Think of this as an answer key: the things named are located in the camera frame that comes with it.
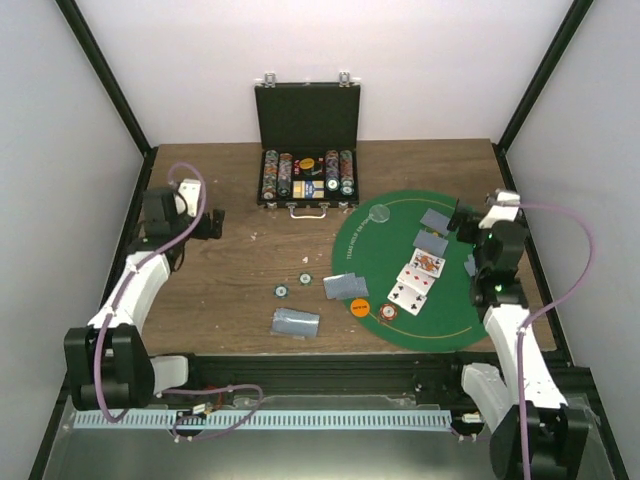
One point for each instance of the grey playing card deck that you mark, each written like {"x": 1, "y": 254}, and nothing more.
{"x": 295, "y": 323}

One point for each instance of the face-down blue community card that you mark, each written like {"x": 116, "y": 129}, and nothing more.
{"x": 431, "y": 243}

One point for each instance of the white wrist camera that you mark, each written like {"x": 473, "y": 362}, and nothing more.
{"x": 503, "y": 206}
{"x": 189, "y": 195}

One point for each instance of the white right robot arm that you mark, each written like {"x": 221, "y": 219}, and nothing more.
{"x": 534, "y": 433}

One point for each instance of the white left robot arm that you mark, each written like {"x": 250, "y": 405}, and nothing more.
{"x": 108, "y": 366}

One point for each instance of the chip row far right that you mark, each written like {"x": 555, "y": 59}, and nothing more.
{"x": 346, "y": 172}

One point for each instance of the chip row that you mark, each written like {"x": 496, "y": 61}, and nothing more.
{"x": 270, "y": 175}
{"x": 332, "y": 172}
{"x": 346, "y": 172}
{"x": 284, "y": 174}

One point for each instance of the black poker chip case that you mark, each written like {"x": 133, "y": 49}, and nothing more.
{"x": 306, "y": 119}

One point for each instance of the king face card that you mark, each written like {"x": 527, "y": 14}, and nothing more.
{"x": 430, "y": 264}

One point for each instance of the clear dealer button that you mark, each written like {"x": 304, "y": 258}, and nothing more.
{"x": 379, "y": 213}

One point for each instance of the yellow dealer chip in case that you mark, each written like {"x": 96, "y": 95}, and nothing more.
{"x": 307, "y": 163}

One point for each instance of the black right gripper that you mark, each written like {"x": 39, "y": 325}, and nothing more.
{"x": 468, "y": 220}

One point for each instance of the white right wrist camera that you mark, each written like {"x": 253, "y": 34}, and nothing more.
{"x": 503, "y": 206}

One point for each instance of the four of diamonds card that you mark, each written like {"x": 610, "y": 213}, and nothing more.
{"x": 415, "y": 279}

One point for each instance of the four of clubs card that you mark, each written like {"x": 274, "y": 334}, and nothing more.
{"x": 407, "y": 298}

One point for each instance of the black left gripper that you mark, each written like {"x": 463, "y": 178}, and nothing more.
{"x": 204, "y": 232}

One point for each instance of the chip row far left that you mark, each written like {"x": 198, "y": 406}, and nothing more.
{"x": 270, "y": 175}

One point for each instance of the red poker chip stack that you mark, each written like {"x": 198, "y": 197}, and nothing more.
{"x": 387, "y": 312}

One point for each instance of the orange big blind button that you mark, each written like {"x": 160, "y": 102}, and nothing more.
{"x": 360, "y": 307}

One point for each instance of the boxed card decks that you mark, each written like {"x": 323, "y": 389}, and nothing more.
{"x": 308, "y": 189}

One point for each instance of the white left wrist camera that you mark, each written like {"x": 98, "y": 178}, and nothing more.
{"x": 189, "y": 195}

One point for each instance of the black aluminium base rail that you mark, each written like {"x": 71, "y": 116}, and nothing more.
{"x": 430, "y": 378}

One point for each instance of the light blue slotted strip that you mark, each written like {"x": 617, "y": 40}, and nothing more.
{"x": 410, "y": 420}

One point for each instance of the round green poker mat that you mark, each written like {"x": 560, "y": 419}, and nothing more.
{"x": 447, "y": 321}

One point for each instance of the blue poker chip stack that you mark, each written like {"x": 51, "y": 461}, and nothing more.
{"x": 281, "y": 291}

